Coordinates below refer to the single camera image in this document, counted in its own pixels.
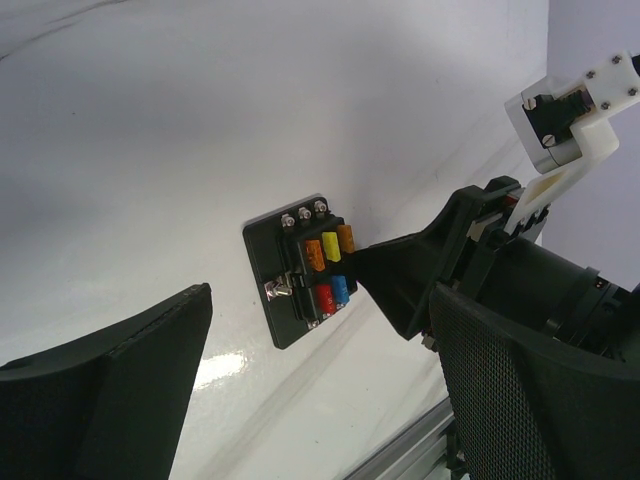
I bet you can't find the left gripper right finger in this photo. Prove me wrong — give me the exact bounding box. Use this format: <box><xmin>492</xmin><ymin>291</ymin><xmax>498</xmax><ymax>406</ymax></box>
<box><xmin>429</xmin><ymin>284</ymin><xmax>639</xmax><ymax>479</ymax></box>

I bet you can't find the aluminium mounting rail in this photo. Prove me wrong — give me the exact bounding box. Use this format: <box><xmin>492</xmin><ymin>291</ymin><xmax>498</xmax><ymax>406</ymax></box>
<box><xmin>344</xmin><ymin>398</ymin><xmax>454</xmax><ymax>480</ymax></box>

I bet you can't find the red blade fuse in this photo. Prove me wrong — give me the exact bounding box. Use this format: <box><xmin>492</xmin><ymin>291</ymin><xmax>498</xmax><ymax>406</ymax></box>
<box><xmin>314</xmin><ymin>284</ymin><xmax>337</xmax><ymax>316</ymax></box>

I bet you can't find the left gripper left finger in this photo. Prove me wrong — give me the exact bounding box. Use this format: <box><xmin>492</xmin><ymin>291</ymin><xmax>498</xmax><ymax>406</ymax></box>
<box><xmin>1</xmin><ymin>284</ymin><xmax>212</xmax><ymax>479</ymax></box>

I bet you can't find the blue blade fuse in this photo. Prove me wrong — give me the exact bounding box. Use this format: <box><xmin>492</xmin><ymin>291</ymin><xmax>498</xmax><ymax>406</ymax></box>
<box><xmin>331</xmin><ymin>275</ymin><xmax>350</xmax><ymax>306</ymax></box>

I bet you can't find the black fuse box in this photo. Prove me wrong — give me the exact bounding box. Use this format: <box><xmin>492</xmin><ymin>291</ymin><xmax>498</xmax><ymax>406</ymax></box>
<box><xmin>242</xmin><ymin>195</ymin><xmax>358</xmax><ymax>350</ymax></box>

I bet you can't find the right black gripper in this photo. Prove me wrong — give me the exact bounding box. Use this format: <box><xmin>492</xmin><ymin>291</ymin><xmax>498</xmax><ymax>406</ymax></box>
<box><xmin>353</xmin><ymin>177</ymin><xmax>639</xmax><ymax>365</ymax></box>

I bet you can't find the yellow blade fuse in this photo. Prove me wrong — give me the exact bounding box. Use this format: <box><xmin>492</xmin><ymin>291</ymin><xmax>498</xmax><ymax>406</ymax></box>
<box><xmin>321</xmin><ymin>231</ymin><xmax>342</xmax><ymax>263</ymax></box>

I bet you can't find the orange blade fuse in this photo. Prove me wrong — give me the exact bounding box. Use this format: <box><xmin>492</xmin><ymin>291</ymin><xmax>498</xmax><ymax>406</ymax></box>
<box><xmin>304</xmin><ymin>239</ymin><xmax>326</xmax><ymax>272</ymax></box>

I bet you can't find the brown blade fuse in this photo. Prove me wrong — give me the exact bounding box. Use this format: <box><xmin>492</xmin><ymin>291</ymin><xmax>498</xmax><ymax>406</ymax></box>
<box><xmin>336</xmin><ymin>224</ymin><xmax>356</xmax><ymax>254</ymax></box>

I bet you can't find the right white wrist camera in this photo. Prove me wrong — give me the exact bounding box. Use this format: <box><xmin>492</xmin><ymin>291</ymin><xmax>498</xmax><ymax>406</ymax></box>
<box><xmin>505</xmin><ymin>51</ymin><xmax>639</xmax><ymax>234</ymax></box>

